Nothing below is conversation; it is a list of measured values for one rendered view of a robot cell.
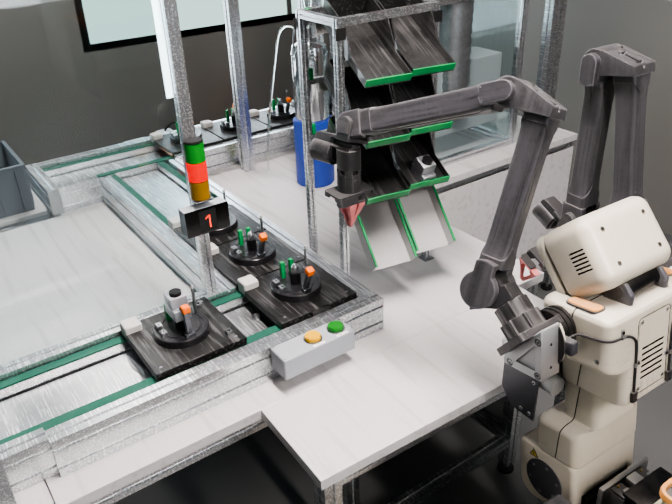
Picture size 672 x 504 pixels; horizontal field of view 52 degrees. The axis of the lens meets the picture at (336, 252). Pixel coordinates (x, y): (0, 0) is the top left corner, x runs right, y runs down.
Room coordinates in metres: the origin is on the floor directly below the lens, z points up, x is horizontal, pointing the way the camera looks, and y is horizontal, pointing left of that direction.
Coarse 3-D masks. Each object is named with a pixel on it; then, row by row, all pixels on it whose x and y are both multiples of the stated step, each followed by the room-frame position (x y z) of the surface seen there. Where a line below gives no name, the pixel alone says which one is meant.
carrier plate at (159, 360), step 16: (192, 304) 1.55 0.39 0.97; (208, 304) 1.55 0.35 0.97; (144, 320) 1.48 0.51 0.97; (224, 320) 1.47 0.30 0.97; (128, 336) 1.41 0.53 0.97; (144, 336) 1.41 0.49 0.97; (208, 336) 1.40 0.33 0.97; (224, 336) 1.40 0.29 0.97; (240, 336) 1.40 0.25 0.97; (144, 352) 1.34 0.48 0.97; (160, 352) 1.34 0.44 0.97; (176, 352) 1.34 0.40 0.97; (192, 352) 1.34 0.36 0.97; (208, 352) 1.34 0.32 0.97; (224, 352) 1.36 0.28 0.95; (160, 368) 1.28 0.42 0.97; (176, 368) 1.28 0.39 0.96
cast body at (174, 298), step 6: (174, 288) 1.43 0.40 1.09; (168, 294) 1.42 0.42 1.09; (174, 294) 1.41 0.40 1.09; (180, 294) 1.42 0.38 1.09; (168, 300) 1.40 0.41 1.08; (174, 300) 1.40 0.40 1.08; (180, 300) 1.41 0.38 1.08; (186, 300) 1.42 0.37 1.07; (168, 306) 1.41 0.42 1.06; (174, 306) 1.40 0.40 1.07; (168, 312) 1.42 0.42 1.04; (174, 312) 1.39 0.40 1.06; (180, 312) 1.39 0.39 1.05; (174, 318) 1.39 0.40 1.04; (180, 318) 1.39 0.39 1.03
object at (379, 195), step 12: (360, 144) 1.89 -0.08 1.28; (372, 156) 1.85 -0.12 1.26; (384, 156) 1.84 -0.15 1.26; (372, 168) 1.80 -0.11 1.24; (384, 168) 1.81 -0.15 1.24; (372, 180) 1.76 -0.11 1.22; (384, 180) 1.76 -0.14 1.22; (396, 180) 1.77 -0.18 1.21; (384, 192) 1.72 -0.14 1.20; (396, 192) 1.70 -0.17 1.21; (408, 192) 1.72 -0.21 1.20
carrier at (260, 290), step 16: (304, 256) 1.66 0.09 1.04; (272, 272) 1.70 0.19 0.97; (288, 272) 1.67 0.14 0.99; (304, 272) 1.66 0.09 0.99; (320, 272) 1.69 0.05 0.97; (240, 288) 1.63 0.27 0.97; (256, 288) 1.62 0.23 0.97; (272, 288) 1.58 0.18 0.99; (288, 288) 1.58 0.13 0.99; (320, 288) 1.59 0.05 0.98; (336, 288) 1.60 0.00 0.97; (256, 304) 1.55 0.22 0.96; (272, 304) 1.53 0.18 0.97; (288, 304) 1.53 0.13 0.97; (304, 304) 1.53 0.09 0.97; (320, 304) 1.53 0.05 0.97; (336, 304) 1.54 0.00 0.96; (272, 320) 1.48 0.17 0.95; (288, 320) 1.46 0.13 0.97
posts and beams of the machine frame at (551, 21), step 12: (552, 0) 2.97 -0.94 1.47; (552, 12) 2.97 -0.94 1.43; (552, 24) 2.97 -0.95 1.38; (552, 36) 2.97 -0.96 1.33; (552, 48) 2.98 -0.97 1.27; (540, 60) 3.00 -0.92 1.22; (552, 60) 2.98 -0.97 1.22; (540, 72) 2.99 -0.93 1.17; (552, 72) 2.99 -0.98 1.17; (540, 84) 2.99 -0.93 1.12
